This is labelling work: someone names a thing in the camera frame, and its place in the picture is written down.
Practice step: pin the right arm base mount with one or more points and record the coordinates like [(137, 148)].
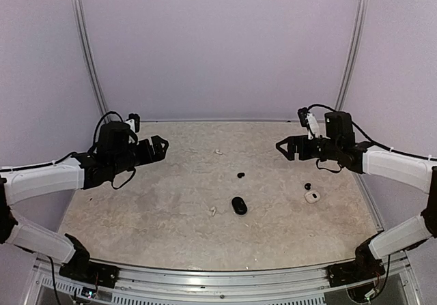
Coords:
[(351, 272)]

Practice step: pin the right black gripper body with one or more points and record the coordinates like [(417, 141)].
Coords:
[(312, 153)]

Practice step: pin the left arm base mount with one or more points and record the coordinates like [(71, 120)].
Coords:
[(97, 274)]

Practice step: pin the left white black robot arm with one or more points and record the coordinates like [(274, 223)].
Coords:
[(116, 149)]

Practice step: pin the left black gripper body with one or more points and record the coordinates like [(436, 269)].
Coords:
[(145, 157)]

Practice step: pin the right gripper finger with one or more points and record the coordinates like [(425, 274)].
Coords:
[(288, 151), (291, 140)]

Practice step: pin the left aluminium frame post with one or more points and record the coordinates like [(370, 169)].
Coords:
[(79, 15)]

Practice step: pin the right aluminium frame post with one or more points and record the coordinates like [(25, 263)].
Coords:
[(359, 23)]

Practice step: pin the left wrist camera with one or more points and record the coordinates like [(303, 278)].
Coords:
[(134, 122)]

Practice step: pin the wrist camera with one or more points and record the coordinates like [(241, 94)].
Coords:
[(134, 122), (308, 121)]

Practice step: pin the black earbud charging case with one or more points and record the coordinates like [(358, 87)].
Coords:
[(239, 206)]

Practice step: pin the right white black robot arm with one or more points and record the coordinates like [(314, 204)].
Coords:
[(369, 157)]

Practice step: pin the white earbud charging case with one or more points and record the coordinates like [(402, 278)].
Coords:
[(312, 196)]

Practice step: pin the aluminium frame post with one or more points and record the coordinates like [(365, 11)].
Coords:
[(79, 15), (359, 23)]

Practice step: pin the front aluminium rail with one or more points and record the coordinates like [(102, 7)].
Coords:
[(149, 285)]

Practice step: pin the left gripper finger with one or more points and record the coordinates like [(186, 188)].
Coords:
[(160, 153), (159, 142)]

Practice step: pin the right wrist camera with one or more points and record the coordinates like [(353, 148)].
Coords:
[(308, 121)]

